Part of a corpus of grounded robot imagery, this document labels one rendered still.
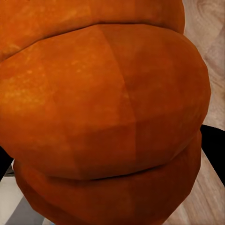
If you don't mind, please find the pumpkin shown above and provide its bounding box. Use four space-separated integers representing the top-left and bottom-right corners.
0 0 211 225

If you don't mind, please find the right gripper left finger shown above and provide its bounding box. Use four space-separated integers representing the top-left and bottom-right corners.
0 147 14 181

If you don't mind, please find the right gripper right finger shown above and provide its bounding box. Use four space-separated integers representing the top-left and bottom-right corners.
200 125 225 186

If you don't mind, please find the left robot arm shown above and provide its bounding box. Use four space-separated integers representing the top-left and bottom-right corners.
5 195 45 225

